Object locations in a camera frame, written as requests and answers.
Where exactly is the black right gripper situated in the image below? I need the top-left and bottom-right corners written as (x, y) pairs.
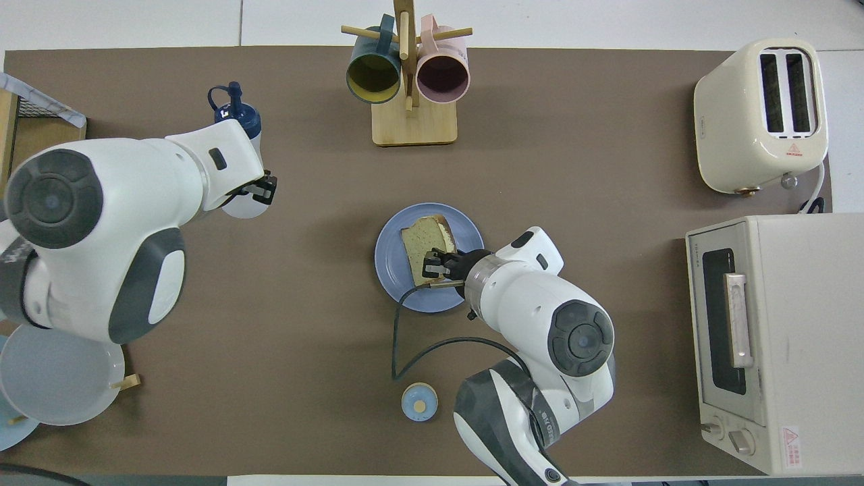
top-left (422, 248), bottom-right (495, 301)

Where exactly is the slice of bread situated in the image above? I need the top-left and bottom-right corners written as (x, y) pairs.
top-left (400, 215), bottom-right (458, 288)

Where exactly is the squeeze bottle with blue cap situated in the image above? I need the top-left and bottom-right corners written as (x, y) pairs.
top-left (207, 81), bottom-right (272, 220)

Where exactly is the blue round plate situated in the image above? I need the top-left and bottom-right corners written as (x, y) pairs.
top-left (375, 202), bottom-right (486, 314)

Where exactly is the wooden plate rack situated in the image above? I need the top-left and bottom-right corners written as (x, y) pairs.
top-left (8, 373), bottom-right (141, 426)

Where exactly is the grey-blue plate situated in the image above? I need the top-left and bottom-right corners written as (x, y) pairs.
top-left (0, 323), bottom-right (126, 427)

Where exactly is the light blue plate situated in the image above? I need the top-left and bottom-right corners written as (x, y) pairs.
top-left (0, 334), bottom-right (40, 452)

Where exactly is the wooden mug tree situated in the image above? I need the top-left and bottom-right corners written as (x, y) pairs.
top-left (341, 0), bottom-right (473, 147)

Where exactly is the brown table mat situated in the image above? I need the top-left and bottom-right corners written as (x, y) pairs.
top-left (0, 46), bottom-right (832, 477)

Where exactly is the dark teal mug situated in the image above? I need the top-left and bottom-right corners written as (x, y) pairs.
top-left (346, 15), bottom-right (403, 105)

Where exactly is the pink mug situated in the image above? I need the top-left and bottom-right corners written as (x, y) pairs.
top-left (415, 15), bottom-right (470, 105)

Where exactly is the white checked cloth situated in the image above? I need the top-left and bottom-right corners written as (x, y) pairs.
top-left (0, 71), bottom-right (88, 129)

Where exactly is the cream two-slot toaster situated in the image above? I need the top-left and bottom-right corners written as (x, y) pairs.
top-left (693, 38), bottom-right (830, 195)

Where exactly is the white toaster oven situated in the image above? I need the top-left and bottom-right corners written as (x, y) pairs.
top-left (685, 215), bottom-right (864, 476)

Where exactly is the wooden shelf with wire basket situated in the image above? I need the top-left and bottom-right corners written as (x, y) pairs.
top-left (0, 89), bottom-right (87, 203)

